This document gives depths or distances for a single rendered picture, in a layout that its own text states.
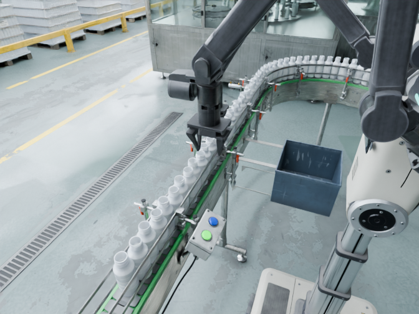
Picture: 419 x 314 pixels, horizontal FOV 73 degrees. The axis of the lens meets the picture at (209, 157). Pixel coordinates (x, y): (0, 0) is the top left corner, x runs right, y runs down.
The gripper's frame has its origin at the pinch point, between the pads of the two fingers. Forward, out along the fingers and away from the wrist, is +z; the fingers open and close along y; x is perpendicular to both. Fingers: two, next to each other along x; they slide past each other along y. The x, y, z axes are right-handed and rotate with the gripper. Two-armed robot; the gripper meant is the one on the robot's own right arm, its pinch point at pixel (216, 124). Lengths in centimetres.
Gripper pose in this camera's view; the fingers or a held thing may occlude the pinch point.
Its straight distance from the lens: 129.2
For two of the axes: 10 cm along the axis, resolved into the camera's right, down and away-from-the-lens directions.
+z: 0.2, 8.1, 5.9
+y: -9.3, -2.1, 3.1
